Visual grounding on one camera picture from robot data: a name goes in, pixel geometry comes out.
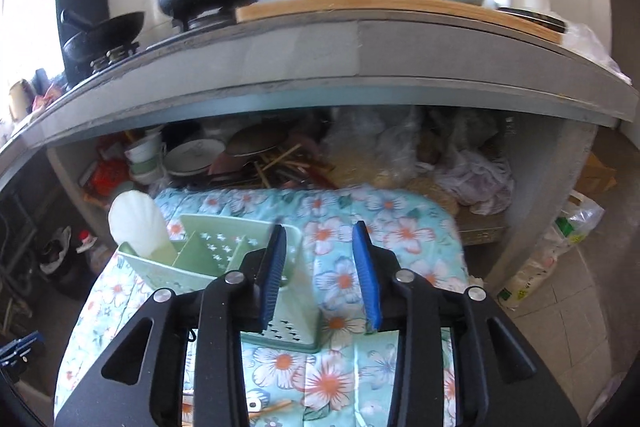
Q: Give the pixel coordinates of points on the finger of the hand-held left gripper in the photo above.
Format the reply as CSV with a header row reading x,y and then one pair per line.
x,y
17,349

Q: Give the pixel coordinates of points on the white green rice sack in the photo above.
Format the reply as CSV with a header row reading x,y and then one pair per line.
x,y
550,252

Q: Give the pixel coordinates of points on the dark plate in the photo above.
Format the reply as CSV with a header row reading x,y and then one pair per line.
x,y
532,19

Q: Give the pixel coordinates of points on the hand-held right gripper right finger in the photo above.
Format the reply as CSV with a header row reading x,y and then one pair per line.
x,y
365,277

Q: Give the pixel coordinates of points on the purple white plastic bag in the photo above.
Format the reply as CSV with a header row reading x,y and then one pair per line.
x,y
475,179

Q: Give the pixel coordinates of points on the green bowl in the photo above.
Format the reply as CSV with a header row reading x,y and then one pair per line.
x,y
147,167

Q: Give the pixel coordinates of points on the dark round pan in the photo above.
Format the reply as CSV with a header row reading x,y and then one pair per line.
x,y
257,142

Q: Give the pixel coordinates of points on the red snack packet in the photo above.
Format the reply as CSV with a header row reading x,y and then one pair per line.
x,y
107,179

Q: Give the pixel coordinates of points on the gas stove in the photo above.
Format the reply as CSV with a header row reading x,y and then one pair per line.
x,y
205,23

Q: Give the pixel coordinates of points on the cardboard box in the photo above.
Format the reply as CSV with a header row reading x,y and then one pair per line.
x,y
597,177

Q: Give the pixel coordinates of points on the pile of wooden chopsticks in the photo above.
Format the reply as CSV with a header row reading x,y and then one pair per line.
x,y
280,167

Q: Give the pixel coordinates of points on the pink packet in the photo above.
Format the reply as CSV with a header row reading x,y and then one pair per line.
x,y
47,97

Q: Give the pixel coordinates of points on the large cooking oil bottle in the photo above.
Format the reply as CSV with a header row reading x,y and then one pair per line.
x,y
92,257

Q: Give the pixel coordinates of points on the clear plastic bag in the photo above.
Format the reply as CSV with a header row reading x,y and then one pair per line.
x,y
380,142
590,47

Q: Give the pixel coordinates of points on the white jug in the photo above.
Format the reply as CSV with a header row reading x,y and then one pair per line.
x,y
20,99

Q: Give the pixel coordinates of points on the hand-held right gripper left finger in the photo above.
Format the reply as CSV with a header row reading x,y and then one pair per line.
x,y
272,277

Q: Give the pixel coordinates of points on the green plastic utensil holder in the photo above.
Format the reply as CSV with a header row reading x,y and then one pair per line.
x,y
210,242

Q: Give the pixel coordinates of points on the white floral bowl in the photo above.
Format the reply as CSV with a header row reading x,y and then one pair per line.
x,y
145,152

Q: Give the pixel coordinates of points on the white shell-shaped scoop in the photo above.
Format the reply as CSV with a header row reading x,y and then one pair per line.
x,y
135,217

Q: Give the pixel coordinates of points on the black wok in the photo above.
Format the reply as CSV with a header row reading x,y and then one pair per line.
x,y
110,29

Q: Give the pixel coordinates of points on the dark jar with plastic bag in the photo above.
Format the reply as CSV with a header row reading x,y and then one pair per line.
x,y
65,267

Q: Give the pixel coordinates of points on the white printed plate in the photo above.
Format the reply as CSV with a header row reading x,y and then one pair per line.
x,y
195,157

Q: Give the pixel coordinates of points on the plain white bowl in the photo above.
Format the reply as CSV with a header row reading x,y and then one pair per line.
x,y
149,178

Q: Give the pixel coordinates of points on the floral blanket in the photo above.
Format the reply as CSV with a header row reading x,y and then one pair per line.
x,y
400,232

